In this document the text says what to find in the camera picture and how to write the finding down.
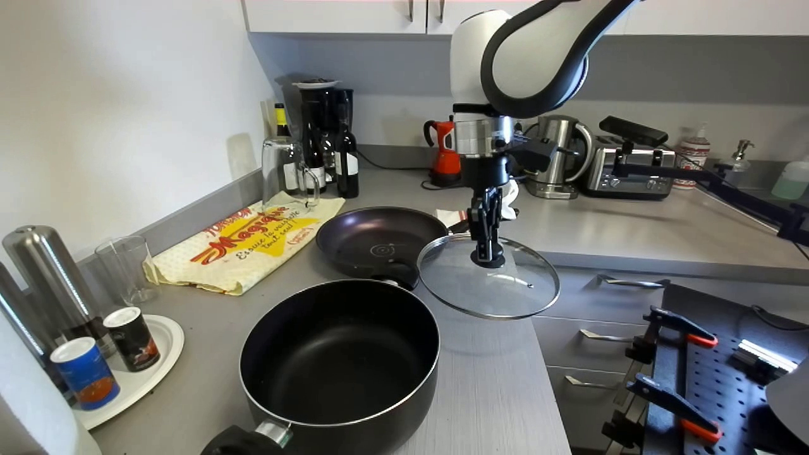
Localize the black coffee maker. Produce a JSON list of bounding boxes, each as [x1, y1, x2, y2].
[[276, 74, 355, 173]]

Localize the black cooking pot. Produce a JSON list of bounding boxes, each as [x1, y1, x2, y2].
[[199, 261, 441, 455]]

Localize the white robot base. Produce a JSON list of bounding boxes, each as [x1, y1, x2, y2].
[[760, 356, 809, 450]]

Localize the black perforated mounting table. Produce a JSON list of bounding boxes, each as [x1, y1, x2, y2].
[[640, 280, 809, 455]]

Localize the black round coaster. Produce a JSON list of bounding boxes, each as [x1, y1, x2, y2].
[[428, 169, 468, 189]]

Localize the steel pepper mill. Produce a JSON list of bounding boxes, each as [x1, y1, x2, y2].
[[0, 261, 52, 365]]

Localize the dark wine bottle white label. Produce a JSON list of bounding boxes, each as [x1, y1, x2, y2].
[[334, 110, 364, 202]]

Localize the blue espresso cup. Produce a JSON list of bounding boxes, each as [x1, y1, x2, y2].
[[48, 333, 124, 413]]

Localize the steel electric kettle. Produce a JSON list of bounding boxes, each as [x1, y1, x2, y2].
[[520, 113, 596, 202]]

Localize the steel toaster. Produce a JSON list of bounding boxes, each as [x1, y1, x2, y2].
[[580, 140, 679, 202]]

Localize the clear glass jar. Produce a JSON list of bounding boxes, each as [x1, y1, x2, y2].
[[675, 124, 713, 175]]

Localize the small clear drinking glass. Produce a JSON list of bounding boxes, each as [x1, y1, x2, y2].
[[93, 235, 162, 308]]

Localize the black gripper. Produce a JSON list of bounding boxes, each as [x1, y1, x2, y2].
[[460, 149, 517, 269]]

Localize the black bar-shaped device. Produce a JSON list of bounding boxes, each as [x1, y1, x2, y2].
[[596, 113, 669, 149]]

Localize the glass pot lid black knob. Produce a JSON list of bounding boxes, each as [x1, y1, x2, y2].
[[415, 231, 564, 325]]

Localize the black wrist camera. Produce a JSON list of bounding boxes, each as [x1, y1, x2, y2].
[[506, 134, 556, 177]]

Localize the black frying pan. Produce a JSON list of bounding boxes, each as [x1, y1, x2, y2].
[[312, 204, 474, 285]]

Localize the red moka pot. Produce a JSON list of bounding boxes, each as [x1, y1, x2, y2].
[[422, 116, 465, 186]]

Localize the yellow printed tea towel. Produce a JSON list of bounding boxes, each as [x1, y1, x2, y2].
[[141, 189, 348, 298]]

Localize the black clamp orange handle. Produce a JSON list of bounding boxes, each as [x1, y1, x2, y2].
[[601, 374, 727, 450], [627, 307, 723, 365]]

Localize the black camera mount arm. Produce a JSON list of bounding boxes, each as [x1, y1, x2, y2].
[[615, 160, 809, 247]]

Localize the steel drawer handle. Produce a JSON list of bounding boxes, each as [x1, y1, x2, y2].
[[588, 271, 666, 297], [575, 327, 635, 346], [561, 371, 627, 395]]

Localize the white plate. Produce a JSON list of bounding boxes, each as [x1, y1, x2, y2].
[[71, 311, 187, 432]]

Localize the wine bottle yellow cap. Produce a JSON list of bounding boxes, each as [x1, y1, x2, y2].
[[272, 101, 302, 198]]

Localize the steel thermos cylinder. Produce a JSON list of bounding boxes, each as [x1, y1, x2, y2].
[[0, 222, 108, 340]]

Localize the white paper towel roll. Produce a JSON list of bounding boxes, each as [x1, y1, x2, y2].
[[0, 320, 104, 455]]

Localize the white towel red stripes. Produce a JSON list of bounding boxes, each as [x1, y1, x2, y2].
[[434, 177, 522, 234]]

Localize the dark espresso cup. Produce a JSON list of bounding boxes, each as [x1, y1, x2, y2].
[[101, 304, 165, 374]]

